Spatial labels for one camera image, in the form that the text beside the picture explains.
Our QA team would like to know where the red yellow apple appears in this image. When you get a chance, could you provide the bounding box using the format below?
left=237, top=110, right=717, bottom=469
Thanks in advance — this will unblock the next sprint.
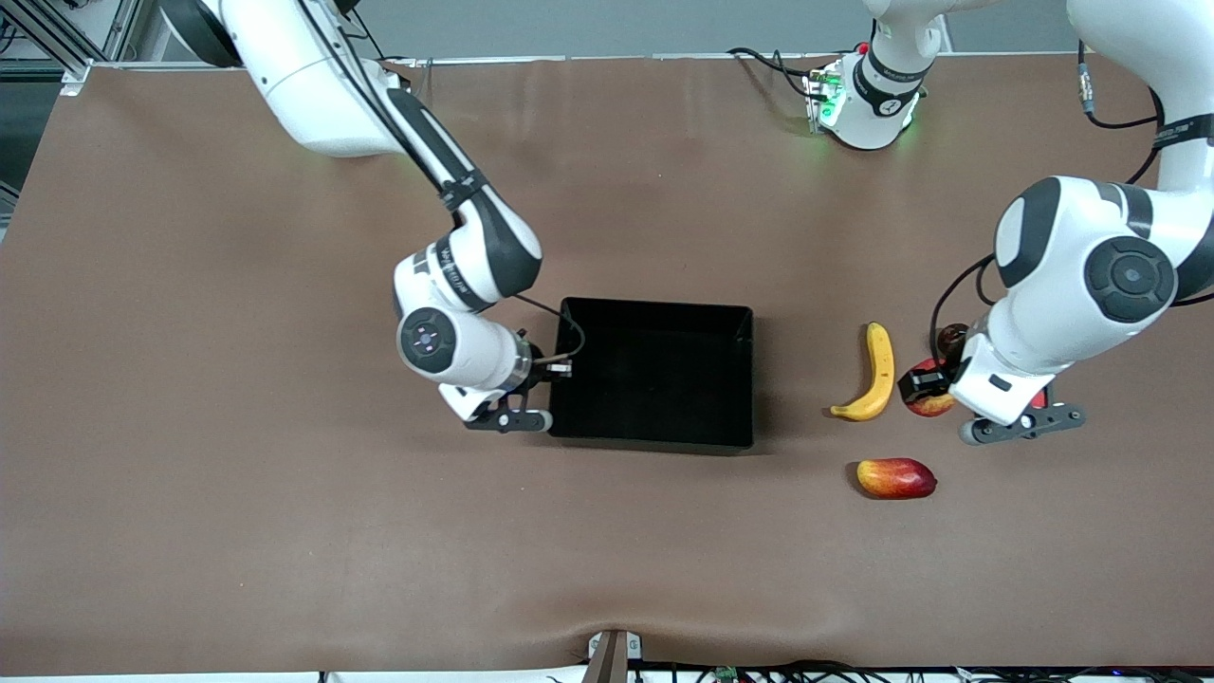
left=901, top=357, right=957, bottom=419

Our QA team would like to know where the yellow banana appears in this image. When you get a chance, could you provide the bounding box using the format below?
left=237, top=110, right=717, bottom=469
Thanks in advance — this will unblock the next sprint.
left=830, top=323, right=896, bottom=422

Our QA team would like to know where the black plastic box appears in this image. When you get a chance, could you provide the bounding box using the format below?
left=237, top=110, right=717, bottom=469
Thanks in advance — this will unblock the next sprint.
left=548, top=297, right=756, bottom=452

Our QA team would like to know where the red yellow mango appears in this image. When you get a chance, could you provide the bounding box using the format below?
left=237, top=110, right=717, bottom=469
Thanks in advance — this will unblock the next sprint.
left=856, top=457, right=938, bottom=501

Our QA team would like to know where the brown table mat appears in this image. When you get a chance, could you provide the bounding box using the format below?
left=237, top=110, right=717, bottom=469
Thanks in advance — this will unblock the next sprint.
left=0, top=52, right=1214, bottom=673

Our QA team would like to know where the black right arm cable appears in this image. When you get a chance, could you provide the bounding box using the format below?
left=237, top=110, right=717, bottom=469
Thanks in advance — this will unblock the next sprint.
left=296, top=0, right=587, bottom=367

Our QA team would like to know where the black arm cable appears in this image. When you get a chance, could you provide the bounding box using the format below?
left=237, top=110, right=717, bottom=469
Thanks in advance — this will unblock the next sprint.
left=929, top=38, right=1214, bottom=366
left=296, top=0, right=587, bottom=367

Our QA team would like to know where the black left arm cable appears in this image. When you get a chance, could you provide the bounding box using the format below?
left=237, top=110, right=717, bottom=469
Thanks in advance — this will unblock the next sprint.
left=929, top=38, right=1214, bottom=366

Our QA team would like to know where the metal clamp bracket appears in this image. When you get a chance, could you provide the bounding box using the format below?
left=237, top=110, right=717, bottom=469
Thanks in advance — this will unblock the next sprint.
left=586, top=630, right=644, bottom=683

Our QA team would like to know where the black base cable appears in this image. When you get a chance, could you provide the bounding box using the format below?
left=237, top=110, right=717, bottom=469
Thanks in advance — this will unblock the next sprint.
left=727, top=46, right=819, bottom=101

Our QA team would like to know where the aluminium frame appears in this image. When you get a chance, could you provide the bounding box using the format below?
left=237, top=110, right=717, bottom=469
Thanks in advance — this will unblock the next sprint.
left=0, top=0, right=143, bottom=96

